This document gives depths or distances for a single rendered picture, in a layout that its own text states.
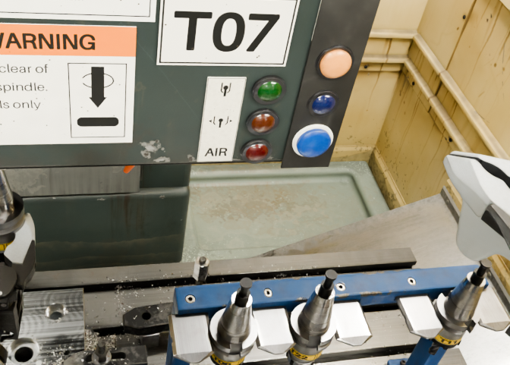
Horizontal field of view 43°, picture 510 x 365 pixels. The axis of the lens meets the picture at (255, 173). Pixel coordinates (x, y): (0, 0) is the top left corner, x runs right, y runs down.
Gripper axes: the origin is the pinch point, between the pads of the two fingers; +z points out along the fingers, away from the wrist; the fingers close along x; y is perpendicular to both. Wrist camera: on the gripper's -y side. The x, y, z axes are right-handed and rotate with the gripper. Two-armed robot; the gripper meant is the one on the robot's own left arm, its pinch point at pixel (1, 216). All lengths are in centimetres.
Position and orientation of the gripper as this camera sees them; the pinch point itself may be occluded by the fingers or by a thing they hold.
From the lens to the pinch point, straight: 90.9
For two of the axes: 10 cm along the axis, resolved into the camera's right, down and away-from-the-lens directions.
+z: -1.0, -6.9, 7.2
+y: -1.5, 7.2, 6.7
